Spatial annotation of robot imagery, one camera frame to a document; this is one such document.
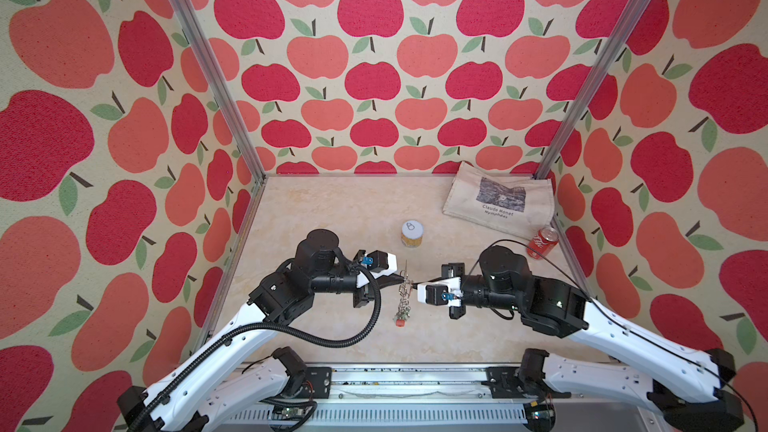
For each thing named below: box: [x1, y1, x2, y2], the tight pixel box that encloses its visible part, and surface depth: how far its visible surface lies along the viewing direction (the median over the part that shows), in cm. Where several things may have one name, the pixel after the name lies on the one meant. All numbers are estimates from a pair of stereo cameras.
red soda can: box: [526, 226, 559, 260], surface depth 92 cm
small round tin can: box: [401, 220, 424, 248], surface depth 100 cm
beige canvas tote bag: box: [443, 161, 555, 240], surface depth 106 cm
